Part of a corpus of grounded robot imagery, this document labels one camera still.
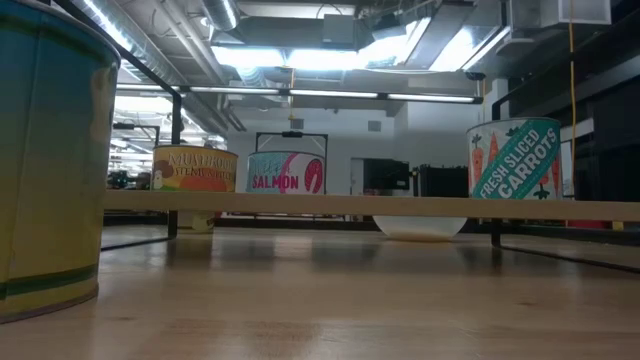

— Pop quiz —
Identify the pink salmon can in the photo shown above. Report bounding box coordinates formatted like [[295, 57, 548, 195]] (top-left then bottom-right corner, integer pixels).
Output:
[[245, 150, 326, 195]]

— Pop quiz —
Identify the mushroom stems pieces can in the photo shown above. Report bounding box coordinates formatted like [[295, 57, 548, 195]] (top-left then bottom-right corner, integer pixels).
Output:
[[151, 144, 240, 193]]

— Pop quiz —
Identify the fresh sliced carrots can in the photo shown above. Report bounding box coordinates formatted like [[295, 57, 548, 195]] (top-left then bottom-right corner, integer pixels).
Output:
[[466, 116, 563, 201]]

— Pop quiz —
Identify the tall blue yellow label can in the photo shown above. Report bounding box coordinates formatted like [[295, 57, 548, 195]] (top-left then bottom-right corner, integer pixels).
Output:
[[0, 0, 122, 325]]

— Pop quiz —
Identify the black monitor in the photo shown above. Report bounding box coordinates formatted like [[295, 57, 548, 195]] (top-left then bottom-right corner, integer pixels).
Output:
[[363, 158, 411, 191]]

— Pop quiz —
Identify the long linear ceiling light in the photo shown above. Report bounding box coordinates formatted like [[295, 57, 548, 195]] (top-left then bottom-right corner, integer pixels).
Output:
[[114, 82, 485, 105]]

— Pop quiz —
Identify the clear plastic bowl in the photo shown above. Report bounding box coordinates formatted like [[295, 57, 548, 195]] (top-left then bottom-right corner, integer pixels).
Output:
[[372, 215, 469, 244]]

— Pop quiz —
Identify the black background equipment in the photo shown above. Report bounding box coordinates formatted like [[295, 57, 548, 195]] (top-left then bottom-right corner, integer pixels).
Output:
[[412, 163, 471, 199]]

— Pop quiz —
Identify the dark shelving unit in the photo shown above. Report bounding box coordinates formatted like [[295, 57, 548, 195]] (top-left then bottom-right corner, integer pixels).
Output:
[[492, 9, 640, 231]]

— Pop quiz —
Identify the white ceiling unit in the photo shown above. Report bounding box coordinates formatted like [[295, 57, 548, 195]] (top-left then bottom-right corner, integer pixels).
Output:
[[509, 0, 612, 29]]

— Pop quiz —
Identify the round silver air duct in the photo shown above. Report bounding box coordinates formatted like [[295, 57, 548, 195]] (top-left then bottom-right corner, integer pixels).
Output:
[[202, 0, 241, 32]]

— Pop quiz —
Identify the long silver ceiling duct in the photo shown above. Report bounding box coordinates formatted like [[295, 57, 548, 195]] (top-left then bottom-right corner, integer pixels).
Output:
[[69, 0, 236, 134]]

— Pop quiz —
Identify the hanging yellow cable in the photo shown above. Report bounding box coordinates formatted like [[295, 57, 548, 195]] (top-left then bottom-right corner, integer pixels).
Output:
[[568, 0, 579, 199]]

